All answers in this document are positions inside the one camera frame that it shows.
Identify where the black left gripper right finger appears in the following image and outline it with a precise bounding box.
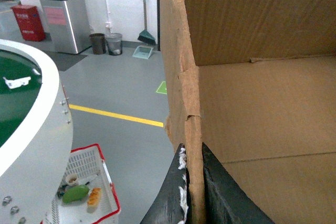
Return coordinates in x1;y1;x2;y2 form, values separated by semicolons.
202;143;274;223

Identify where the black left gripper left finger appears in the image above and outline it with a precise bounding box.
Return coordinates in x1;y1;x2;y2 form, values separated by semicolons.
141;144;189;223

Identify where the brown cardboard box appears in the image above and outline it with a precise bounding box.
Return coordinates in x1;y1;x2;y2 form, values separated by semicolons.
160;0;335;223

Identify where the green circular conveyor belt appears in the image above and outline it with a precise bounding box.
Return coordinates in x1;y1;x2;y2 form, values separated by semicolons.
1;40;73;223

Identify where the toy bread piece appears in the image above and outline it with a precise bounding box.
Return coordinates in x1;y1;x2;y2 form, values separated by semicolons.
87;187;102;212

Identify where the white red plastic basket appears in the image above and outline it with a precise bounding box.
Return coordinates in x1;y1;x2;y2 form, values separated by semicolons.
41;144;121;223

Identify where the green toy mango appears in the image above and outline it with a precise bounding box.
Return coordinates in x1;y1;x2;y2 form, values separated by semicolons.
62;185;90;204

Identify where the light green dustpan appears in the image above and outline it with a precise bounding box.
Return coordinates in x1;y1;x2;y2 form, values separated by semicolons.
132;45;154;59

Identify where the green broom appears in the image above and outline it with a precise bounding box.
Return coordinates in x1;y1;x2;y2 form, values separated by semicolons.
138;0;156;46

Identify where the mesh waste bin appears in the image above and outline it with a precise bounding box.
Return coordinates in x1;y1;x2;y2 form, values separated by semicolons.
105;33;122;56

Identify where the brown waste bin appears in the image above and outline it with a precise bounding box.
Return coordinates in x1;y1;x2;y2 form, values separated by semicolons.
89;33;106;55

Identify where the stainless steel appliance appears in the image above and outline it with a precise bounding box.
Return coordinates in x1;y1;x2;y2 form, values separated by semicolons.
40;0;91;54

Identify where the red box on floor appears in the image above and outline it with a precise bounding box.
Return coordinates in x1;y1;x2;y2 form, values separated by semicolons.
11;5;46;41

